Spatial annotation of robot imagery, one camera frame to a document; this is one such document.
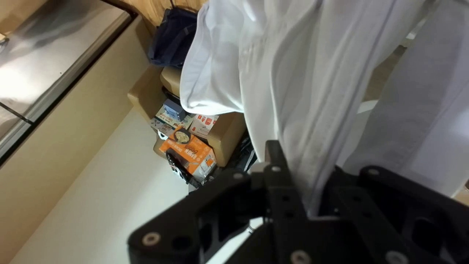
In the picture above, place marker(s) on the navy blue garment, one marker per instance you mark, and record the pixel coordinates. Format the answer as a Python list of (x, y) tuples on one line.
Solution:
[(171, 36)]

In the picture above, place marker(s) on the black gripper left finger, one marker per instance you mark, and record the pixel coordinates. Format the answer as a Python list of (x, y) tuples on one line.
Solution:
[(235, 209)]

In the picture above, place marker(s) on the white red package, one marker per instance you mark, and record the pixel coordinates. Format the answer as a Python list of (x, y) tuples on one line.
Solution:
[(205, 124)]

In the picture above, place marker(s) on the blue white package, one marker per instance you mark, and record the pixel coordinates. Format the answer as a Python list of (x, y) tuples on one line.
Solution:
[(171, 113)]

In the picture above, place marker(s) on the cardboard box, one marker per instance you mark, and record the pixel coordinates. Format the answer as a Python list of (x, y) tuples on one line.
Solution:
[(225, 133)]

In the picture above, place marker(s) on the white shirt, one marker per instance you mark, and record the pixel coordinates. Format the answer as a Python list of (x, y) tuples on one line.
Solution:
[(294, 82)]

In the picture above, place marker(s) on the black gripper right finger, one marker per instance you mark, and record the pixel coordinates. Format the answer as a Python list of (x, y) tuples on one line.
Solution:
[(397, 214)]

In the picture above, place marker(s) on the grey fabric laundry bag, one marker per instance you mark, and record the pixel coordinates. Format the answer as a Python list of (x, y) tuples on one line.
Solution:
[(426, 111)]

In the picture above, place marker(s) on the orange product box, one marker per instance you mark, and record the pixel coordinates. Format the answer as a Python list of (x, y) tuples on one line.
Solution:
[(193, 154)]

